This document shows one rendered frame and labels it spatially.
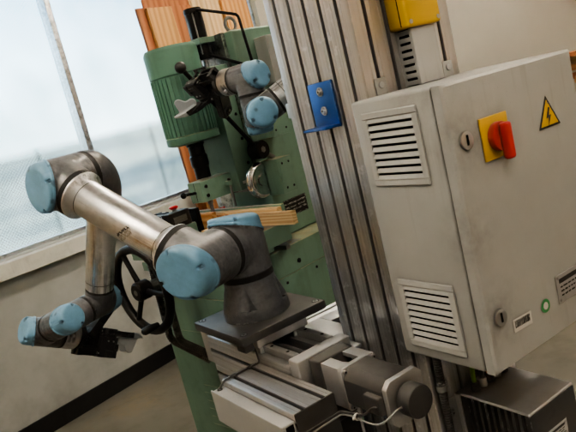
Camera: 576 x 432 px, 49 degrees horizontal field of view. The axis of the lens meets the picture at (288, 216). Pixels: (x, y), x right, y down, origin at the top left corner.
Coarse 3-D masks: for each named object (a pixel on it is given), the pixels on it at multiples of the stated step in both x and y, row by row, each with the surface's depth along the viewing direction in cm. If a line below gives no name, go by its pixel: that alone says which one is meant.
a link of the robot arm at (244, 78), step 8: (240, 64) 170; (248, 64) 167; (256, 64) 167; (264, 64) 169; (232, 72) 171; (240, 72) 168; (248, 72) 166; (256, 72) 167; (264, 72) 169; (232, 80) 171; (240, 80) 169; (248, 80) 167; (256, 80) 167; (264, 80) 168; (232, 88) 173; (240, 88) 170; (248, 88) 169; (256, 88) 169; (264, 88) 171
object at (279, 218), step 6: (288, 210) 192; (294, 210) 190; (264, 216) 197; (270, 216) 195; (276, 216) 193; (282, 216) 192; (288, 216) 190; (294, 216) 189; (264, 222) 198; (270, 222) 196; (276, 222) 194; (282, 222) 192; (288, 222) 191; (294, 222) 189
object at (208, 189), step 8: (216, 176) 213; (224, 176) 214; (192, 184) 210; (200, 184) 207; (208, 184) 210; (216, 184) 212; (224, 184) 214; (232, 184) 217; (200, 192) 208; (208, 192) 209; (216, 192) 212; (224, 192) 214; (192, 200) 212; (200, 200) 210; (208, 200) 209
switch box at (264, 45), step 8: (256, 40) 215; (264, 40) 213; (272, 40) 214; (256, 48) 216; (264, 48) 214; (272, 48) 214; (264, 56) 215; (272, 56) 214; (272, 64) 214; (272, 72) 215; (272, 80) 216
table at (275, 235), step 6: (270, 228) 193; (276, 228) 195; (282, 228) 196; (288, 228) 198; (264, 234) 191; (270, 234) 193; (276, 234) 194; (282, 234) 196; (288, 234) 198; (270, 240) 193; (276, 240) 194; (282, 240) 196; (270, 246) 192; (138, 258) 224; (144, 264) 204; (144, 270) 206
